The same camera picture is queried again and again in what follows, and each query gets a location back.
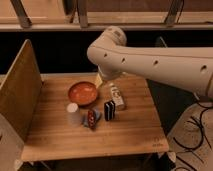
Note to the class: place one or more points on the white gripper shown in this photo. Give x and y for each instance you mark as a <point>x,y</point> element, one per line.
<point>106,74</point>

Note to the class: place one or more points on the white ceramic cup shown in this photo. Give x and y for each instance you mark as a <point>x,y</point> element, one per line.
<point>73,114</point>

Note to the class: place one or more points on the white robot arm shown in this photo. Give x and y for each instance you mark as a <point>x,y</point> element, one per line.
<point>186,68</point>

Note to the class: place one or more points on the black striped eraser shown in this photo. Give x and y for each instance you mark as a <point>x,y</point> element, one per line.
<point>109,110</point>

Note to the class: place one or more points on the orange bowl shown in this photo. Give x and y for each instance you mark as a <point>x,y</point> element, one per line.
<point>83,93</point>

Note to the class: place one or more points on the white rectangular box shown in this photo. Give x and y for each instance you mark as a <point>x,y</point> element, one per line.
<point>117,97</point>

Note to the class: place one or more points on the dark right side panel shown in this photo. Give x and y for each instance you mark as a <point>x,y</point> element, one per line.
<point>160,42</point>

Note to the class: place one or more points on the left wooden side panel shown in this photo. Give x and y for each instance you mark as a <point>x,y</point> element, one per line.
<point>19,91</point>

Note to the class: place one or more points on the wooden shelf frame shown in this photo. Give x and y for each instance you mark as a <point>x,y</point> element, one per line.
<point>74,15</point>

